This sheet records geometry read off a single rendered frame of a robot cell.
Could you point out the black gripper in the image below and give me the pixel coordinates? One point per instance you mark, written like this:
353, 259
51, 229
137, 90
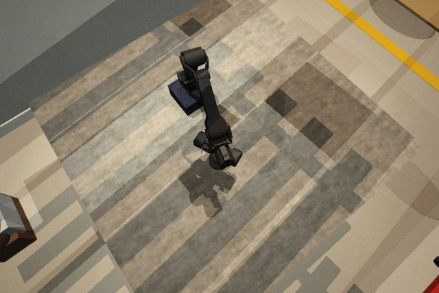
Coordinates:
201, 142

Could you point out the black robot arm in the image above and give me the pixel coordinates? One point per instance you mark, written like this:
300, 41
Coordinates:
217, 130

